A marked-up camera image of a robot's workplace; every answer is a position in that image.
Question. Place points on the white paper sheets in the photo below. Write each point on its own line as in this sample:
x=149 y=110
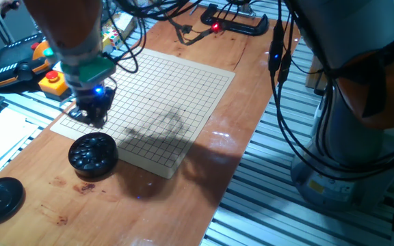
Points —
x=2 y=136

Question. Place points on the beige grid Go board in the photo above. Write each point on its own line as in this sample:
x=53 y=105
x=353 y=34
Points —
x=169 y=102

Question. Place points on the gold and white box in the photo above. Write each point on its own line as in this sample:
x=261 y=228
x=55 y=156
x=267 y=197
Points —
x=127 y=22

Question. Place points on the black C-clamp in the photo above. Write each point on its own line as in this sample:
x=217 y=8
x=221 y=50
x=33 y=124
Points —
x=245 y=29

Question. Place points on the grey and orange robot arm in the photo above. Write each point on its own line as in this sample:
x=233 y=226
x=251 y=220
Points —
x=347 y=34

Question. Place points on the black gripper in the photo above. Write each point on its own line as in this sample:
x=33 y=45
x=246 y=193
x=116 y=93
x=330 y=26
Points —
x=96 y=99

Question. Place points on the glossy wooden base board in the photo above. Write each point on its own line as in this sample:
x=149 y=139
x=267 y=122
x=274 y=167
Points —
x=115 y=212

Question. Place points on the black round bowl lid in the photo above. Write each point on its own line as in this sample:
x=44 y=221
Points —
x=0 y=201

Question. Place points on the orange and black teach pendant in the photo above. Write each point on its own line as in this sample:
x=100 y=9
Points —
x=9 y=68

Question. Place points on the orange box with red button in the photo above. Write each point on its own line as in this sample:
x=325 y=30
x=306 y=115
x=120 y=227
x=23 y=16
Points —
x=55 y=87

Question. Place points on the black round stone bowl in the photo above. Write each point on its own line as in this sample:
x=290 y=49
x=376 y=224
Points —
x=94 y=173

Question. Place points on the colourful puzzle cube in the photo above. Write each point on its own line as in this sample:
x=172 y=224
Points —
x=115 y=37

